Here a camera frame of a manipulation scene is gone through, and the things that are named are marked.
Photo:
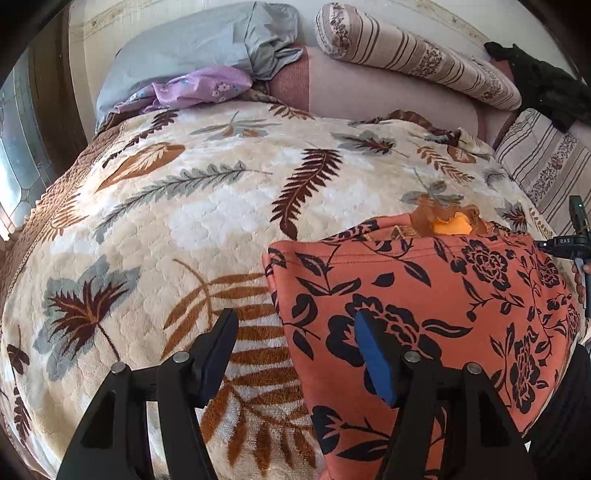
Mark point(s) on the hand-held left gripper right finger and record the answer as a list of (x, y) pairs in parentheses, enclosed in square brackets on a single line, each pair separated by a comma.
[(379, 364)]

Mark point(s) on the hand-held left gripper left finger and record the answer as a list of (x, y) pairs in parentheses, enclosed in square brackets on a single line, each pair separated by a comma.
[(213, 369)]

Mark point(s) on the orange floral print garment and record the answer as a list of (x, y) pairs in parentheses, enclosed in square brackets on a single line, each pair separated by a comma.
[(415, 300)]

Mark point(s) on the person's right hand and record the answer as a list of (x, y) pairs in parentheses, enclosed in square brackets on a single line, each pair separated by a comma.
[(578, 277)]

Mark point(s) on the striped floral flat pillow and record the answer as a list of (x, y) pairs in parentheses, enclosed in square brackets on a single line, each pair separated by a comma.
[(540, 161)]

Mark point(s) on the cream leaf print blanket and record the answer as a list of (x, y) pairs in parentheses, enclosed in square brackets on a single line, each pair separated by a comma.
[(161, 221)]

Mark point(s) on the black cloth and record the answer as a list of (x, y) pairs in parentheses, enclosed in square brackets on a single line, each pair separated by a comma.
[(549, 87)]

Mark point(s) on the striped floral bolster pillow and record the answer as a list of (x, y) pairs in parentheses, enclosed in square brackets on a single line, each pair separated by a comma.
[(415, 55)]

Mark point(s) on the pink bedsheet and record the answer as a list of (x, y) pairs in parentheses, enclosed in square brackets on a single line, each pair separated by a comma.
[(360, 87)]

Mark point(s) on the purple floral cloth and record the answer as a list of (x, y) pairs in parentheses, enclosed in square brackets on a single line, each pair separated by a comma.
[(203, 87)]

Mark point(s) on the stained glass window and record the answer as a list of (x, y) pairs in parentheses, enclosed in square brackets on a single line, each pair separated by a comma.
[(21, 147)]

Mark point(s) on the grey pillow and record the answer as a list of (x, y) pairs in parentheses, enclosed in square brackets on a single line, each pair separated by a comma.
[(194, 41)]

